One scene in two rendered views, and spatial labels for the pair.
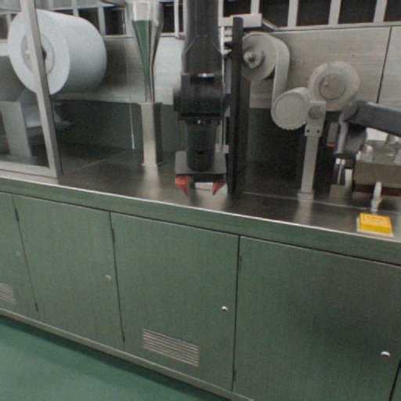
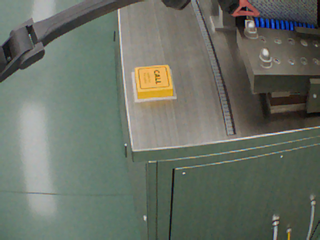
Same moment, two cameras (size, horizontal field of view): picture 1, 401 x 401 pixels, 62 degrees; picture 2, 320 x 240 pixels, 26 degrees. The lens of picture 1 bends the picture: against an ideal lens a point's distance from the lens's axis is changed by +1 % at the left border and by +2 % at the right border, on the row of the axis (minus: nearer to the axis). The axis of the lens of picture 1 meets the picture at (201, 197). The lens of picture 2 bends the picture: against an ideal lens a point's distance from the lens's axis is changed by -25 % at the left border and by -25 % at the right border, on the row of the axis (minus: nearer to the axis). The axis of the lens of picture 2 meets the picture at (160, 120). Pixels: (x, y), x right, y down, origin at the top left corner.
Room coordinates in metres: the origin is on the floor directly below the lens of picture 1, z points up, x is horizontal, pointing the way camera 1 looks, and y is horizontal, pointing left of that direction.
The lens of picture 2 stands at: (0.20, -1.54, 2.27)
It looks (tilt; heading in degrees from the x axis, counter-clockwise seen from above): 50 degrees down; 60
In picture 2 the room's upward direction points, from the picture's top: 1 degrees clockwise
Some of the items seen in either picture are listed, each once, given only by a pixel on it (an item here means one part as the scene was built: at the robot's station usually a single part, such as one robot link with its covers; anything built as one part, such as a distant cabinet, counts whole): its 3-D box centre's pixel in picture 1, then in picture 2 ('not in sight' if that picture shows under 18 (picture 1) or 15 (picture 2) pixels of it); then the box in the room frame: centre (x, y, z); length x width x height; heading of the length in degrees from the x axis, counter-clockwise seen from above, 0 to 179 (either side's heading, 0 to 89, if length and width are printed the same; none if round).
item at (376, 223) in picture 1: (374, 223); (153, 81); (0.81, -0.46, 0.91); 0.07 x 0.07 x 0.02; 68
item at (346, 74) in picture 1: (334, 84); not in sight; (1.20, -0.45, 1.25); 0.26 x 0.12 x 0.12; 158
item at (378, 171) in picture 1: (377, 158); (310, 59); (1.16, -0.63, 1.00); 0.40 x 0.16 x 0.06; 158
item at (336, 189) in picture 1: (337, 178); not in sight; (1.17, -0.51, 0.92); 0.28 x 0.04 x 0.04; 158
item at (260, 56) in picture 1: (253, 57); not in sight; (1.16, -0.17, 1.33); 0.06 x 0.06 x 0.06; 68
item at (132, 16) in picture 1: (145, 13); not in sight; (1.46, 0.22, 1.50); 0.14 x 0.14 x 0.06
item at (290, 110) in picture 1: (295, 106); not in sight; (1.24, -0.34, 1.17); 0.26 x 0.12 x 0.12; 158
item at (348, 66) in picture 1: (332, 86); not in sight; (1.08, -0.41, 1.25); 0.15 x 0.01 x 0.15; 68
